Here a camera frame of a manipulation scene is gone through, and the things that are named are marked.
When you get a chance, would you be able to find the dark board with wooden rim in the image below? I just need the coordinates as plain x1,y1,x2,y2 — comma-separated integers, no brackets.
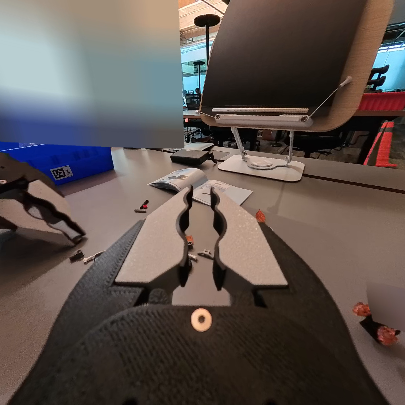
200,0,395,133

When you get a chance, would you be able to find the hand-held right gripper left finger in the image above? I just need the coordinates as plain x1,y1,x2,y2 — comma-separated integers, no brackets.
114,184,194,288

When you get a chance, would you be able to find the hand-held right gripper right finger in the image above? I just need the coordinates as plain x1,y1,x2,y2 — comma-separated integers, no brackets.
210,187,289,292

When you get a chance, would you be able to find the red cushioned bench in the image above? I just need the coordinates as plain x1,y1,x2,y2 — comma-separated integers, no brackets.
359,92,405,111

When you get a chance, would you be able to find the blue plastic bin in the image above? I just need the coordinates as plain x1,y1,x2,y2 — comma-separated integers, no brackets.
0,141,114,186

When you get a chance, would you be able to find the white metal book stand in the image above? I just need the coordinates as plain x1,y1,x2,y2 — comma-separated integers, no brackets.
195,76,352,183

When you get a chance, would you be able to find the black floor lamp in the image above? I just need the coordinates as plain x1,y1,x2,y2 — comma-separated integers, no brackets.
194,14,221,94

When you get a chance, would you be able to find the black lego model with flames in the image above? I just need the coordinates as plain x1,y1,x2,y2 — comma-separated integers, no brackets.
353,301,402,347

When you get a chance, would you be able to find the black power adapter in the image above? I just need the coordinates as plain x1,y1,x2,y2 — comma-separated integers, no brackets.
170,149,212,165

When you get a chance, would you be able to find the lego instruction booklet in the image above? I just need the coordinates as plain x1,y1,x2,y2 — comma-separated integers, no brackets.
148,169,254,207

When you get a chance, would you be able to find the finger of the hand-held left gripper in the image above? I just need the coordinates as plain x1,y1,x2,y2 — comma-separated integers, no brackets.
0,198,83,247
22,178,86,238

